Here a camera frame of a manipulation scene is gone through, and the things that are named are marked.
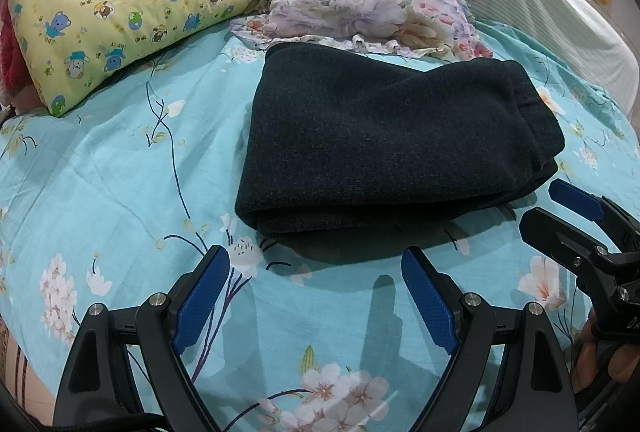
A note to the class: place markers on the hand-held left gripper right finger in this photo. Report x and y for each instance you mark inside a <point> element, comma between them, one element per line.
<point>430,302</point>

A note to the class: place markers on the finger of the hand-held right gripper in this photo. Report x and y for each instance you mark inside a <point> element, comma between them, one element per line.
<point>575,199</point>
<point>550,232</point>

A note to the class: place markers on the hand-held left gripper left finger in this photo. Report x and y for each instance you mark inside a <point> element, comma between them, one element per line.
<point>202,302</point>

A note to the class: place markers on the dark knit pants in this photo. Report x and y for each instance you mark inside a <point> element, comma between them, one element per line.
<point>375,142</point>

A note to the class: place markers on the person's right hand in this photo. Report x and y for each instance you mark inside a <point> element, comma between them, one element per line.
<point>617,362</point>

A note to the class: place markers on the teal floral bed sheet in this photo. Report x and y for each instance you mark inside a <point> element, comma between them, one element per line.
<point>110,182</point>

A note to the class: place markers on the beige upholstered headboard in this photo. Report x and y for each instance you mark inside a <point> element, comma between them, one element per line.
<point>550,22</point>

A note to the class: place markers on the red cloth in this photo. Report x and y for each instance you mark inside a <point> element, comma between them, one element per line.
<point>12,47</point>

